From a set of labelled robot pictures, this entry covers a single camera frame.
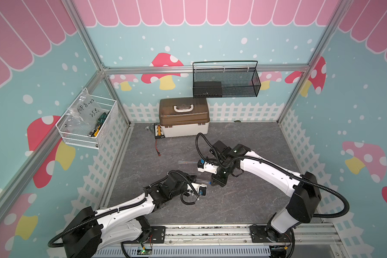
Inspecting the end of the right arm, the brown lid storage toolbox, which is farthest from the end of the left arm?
the brown lid storage toolbox

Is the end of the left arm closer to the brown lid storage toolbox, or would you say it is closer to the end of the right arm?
the end of the right arm

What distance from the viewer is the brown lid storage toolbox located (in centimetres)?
99
